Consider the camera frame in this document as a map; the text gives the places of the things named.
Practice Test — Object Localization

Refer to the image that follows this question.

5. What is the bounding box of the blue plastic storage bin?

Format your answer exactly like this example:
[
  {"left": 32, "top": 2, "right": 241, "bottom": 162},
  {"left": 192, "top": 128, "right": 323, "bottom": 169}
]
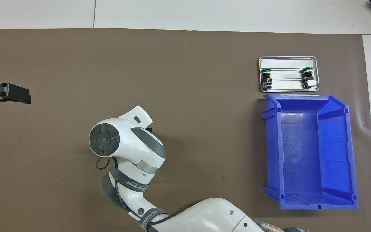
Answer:
[{"left": 261, "top": 93, "right": 359, "bottom": 210}]

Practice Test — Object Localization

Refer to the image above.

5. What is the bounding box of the green push button switch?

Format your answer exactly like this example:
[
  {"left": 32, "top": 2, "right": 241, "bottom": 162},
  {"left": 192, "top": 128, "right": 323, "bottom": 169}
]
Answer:
[
  {"left": 260, "top": 68, "right": 273, "bottom": 90},
  {"left": 302, "top": 67, "right": 317, "bottom": 89}
]

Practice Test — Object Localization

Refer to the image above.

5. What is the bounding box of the grey metal tray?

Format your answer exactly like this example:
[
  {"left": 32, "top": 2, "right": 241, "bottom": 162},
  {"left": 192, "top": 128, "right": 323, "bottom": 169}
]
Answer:
[{"left": 258, "top": 56, "right": 320, "bottom": 92}]

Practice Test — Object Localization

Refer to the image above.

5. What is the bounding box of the brown paper mat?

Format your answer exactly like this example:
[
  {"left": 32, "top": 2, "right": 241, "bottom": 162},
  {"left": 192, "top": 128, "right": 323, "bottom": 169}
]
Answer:
[{"left": 0, "top": 28, "right": 371, "bottom": 232}]

